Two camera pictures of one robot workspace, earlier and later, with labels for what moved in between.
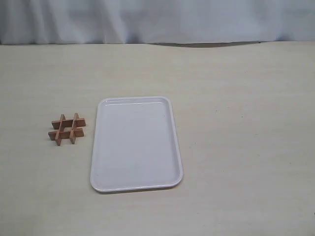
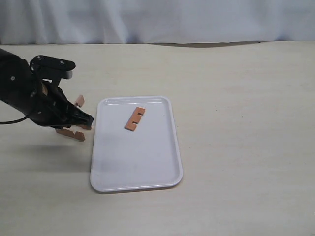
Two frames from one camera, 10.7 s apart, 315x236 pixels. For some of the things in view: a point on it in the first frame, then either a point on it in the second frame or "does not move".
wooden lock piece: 72,134 -> 134,116
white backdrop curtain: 74,22 does not move
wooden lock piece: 58,136 -> 80,101
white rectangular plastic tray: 135,145 does not move
